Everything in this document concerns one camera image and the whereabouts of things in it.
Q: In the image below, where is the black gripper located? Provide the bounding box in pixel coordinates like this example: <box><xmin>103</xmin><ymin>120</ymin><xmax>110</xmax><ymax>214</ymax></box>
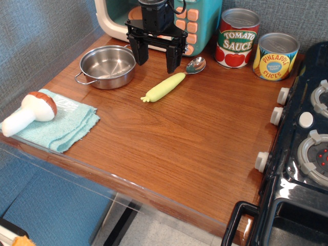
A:
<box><xmin>125</xmin><ymin>1</ymin><xmax>188</xmax><ymax>74</ymax></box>

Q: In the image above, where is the plush white brown mushroom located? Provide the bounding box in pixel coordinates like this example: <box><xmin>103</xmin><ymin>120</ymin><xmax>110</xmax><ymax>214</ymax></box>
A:
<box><xmin>2</xmin><ymin>91</ymin><xmax>57</xmax><ymax>137</ymax></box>

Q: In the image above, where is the orange microwave plate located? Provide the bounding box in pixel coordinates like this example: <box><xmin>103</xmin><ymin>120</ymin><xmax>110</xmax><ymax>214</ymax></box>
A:
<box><xmin>128</xmin><ymin>6</ymin><xmax>142</xmax><ymax>20</ymax></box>

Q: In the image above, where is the small steel pot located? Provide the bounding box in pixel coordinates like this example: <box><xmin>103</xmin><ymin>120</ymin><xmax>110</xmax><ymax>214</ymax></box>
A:
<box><xmin>74</xmin><ymin>45</ymin><xmax>136</xmax><ymax>90</ymax></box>

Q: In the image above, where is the toy teal microwave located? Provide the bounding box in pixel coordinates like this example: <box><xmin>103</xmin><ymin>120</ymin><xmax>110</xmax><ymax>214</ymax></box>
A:
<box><xmin>95</xmin><ymin>0</ymin><xmax>222</xmax><ymax>57</ymax></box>

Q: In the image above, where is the tomato sauce can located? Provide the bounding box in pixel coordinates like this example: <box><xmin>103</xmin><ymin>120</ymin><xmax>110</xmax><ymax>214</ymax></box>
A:
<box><xmin>215</xmin><ymin>8</ymin><xmax>260</xmax><ymax>68</ymax></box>

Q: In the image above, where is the light blue folded cloth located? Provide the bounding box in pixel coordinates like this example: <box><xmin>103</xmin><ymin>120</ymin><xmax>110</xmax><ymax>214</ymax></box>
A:
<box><xmin>12</xmin><ymin>89</ymin><xmax>100</xmax><ymax>153</ymax></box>

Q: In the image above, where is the pineapple slices can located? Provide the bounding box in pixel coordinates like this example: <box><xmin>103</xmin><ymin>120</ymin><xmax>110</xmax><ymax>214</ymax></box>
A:
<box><xmin>253</xmin><ymin>33</ymin><xmax>300</xmax><ymax>81</ymax></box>

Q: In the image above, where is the black toy stove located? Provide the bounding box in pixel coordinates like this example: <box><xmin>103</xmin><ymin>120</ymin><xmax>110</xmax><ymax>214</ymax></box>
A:
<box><xmin>221</xmin><ymin>42</ymin><xmax>327</xmax><ymax>245</ymax></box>

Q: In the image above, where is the orange object bottom left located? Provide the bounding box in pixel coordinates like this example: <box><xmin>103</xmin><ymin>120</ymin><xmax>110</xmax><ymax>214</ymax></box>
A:
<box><xmin>12</xmin><ymin>236</ymin><xmax>36</xmax><ymax>246</ymax></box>

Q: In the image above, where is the spoon with green handle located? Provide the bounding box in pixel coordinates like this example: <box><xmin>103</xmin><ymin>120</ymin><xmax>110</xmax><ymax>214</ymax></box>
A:
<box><xmin>140</xmin><ymin>57</ymin><xmax>207</xmax><ymax>103</ymax></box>

